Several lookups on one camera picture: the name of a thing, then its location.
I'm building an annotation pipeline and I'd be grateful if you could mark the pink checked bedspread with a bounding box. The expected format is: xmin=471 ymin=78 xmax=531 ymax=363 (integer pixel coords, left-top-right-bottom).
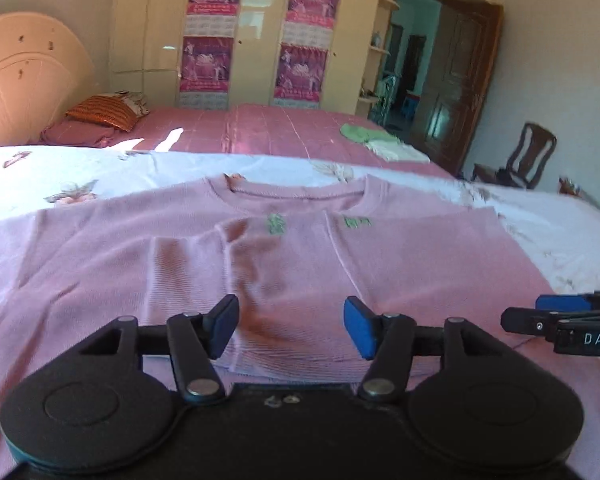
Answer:
xmin=40 ymin=104 xmax=456 ymax=178

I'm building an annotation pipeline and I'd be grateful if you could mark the dark wooden chair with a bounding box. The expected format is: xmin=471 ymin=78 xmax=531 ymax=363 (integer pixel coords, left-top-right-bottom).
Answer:
xmin=471 ymin=121 xmax=557 ymax=190

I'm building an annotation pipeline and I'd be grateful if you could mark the floral patterned pillow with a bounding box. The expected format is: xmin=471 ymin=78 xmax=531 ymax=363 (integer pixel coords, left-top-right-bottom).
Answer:
xmin=114 ymin=91 xmax=151 ymax=116

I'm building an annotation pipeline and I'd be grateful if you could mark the cream wooden headboard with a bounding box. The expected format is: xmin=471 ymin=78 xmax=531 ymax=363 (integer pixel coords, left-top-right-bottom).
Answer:
xmin=0 ymin=11 xmax=98 ymax=148

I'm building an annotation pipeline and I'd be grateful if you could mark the metal rack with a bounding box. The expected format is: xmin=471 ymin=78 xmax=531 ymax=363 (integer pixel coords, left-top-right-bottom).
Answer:
xmin=379 ymin=72 xmax=403 ymax=122

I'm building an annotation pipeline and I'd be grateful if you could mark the pink pillow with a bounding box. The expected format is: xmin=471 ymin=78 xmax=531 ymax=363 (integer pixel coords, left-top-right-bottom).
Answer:
xmin=40 ymin=121 xmax=118 ymax=148

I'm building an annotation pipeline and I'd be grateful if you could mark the green folded cloth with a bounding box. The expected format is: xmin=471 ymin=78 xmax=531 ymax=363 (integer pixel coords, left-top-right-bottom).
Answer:
xmin=340 ymin=123 xmax=399 ymax=145

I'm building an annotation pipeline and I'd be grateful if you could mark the cream corner shelf unit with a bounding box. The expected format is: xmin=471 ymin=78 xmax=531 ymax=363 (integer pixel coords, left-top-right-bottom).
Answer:
xmin=357 ymin=0 xmax=401 ymax=116

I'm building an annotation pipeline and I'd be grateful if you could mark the white folded cloth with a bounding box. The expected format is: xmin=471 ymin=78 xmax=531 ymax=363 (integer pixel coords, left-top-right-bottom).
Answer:
xmin=365 ymin=139 xmax=431 ymax=163

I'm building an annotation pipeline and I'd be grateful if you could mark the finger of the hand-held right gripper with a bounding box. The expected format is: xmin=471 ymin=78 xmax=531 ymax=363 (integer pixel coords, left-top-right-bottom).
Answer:
xmin=535 ymin=294 xmax=596 ymax=312
xmin=501 ymin=307 xmax=558 ymax=335

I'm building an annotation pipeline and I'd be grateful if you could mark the orange striped pillow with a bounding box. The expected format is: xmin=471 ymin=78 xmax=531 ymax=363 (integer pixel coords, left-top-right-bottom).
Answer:
xmin=66 ymin=95 xmax=139 ymax=132

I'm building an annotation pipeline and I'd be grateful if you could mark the pink knit sweater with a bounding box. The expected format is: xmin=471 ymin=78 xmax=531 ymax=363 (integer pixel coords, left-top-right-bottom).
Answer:
xmin=0 ymin=174 xmax=600 ymax=480

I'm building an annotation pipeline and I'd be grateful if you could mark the wooden furniture piece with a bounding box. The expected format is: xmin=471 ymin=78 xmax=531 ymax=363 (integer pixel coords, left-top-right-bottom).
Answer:
xmin=560 ymin=176 xmax=600 ymax=221

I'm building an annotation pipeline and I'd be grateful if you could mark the white floral bed sheet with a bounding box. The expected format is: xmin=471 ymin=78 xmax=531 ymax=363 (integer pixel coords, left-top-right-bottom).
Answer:
xmin=0 ymin=145 xmax=600 ymax=296

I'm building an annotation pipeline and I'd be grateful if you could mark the cream wardrobe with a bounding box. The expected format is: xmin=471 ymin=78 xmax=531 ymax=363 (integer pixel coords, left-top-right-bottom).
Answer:
xmin=108 ymin=0 xmax=496 ymax=116

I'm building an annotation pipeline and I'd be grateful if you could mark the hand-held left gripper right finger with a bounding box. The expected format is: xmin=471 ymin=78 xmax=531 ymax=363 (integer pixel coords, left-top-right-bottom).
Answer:
xmin=344 ymin=296 xmax=506 ymax=402

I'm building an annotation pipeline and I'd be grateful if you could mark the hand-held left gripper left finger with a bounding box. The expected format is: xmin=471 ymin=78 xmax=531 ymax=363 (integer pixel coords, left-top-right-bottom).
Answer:
xmin=80 ymin=294 xmax=241 ymax=405

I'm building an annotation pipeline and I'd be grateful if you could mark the dark wooden door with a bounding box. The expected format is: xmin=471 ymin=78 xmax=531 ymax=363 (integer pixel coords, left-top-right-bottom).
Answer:
xmin=411 ymin=2 xmax=505 ymax=176

